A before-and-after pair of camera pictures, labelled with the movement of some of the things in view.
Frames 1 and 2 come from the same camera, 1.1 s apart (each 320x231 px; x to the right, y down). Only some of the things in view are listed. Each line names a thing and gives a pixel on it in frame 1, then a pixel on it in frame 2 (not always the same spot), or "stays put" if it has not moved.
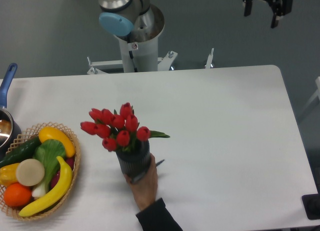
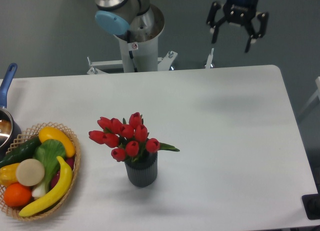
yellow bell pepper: [8, 175] stays put
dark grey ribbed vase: [135, 163] -> [142, 170]
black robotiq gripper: [280, 1] -> [240, 7]
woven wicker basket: [30, 133] stays put
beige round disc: [30, 172] stays put
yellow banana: [62, 188] stays put
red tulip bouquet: [120, 130] -> [130, 138]
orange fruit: [17, 195] stays put
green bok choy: [48, 152] stays put
